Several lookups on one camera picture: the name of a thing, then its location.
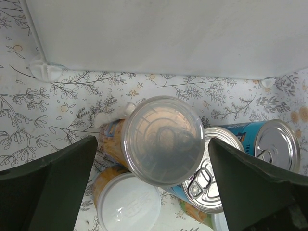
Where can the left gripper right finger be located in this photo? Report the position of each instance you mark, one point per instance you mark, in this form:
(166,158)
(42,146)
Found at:
(256,195)

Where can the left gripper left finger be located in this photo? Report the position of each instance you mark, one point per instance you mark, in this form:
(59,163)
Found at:
(46,194)

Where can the blue can pull-tab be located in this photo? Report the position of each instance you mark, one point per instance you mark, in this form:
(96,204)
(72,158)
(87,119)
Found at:
(272,141)
(200,189)

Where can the tall can clear lid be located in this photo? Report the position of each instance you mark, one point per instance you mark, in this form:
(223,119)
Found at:
(161,140)

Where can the short can clear lid front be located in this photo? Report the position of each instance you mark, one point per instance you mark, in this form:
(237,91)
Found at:
(217,222)

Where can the short can white lid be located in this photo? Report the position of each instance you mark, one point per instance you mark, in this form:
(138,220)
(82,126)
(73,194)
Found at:
(123,202)

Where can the white plastic storage cabinet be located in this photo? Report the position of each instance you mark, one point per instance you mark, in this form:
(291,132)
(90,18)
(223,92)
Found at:
(248,39)

